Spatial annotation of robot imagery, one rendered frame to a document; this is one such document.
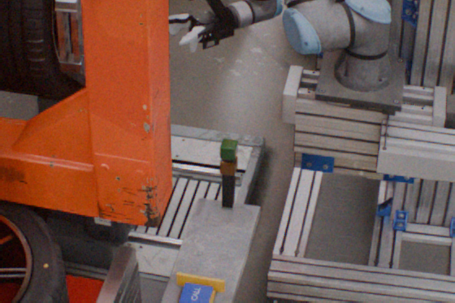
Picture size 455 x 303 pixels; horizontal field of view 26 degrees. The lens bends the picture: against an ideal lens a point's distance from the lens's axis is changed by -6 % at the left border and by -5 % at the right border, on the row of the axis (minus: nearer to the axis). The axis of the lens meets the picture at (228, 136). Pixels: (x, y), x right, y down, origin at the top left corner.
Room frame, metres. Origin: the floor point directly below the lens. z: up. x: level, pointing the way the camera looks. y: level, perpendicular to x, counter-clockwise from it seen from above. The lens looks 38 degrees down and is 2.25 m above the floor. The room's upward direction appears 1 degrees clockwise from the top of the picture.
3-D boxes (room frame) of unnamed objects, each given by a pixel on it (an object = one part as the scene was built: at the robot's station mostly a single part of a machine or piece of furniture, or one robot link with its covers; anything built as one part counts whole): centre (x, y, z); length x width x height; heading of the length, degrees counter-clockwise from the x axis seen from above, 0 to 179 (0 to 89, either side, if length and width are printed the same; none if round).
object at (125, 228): (2.18, 0.47, 0.26); 0.42 x 0.18 x 0.35; 78
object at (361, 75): (2.09, -0.34, 0.87); 0.15 x 0.15 x 0.10
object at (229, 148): (2.01, 0.00, 0.64); 0.04 x 0.04 x 0.04; 78
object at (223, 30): (2.34, 0.05, 0.80); 0.12 x 0.08 x 0.09; 123
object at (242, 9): (2.39, -0.02, 0.81); 0.08 x 0.05 x 0.08; 33
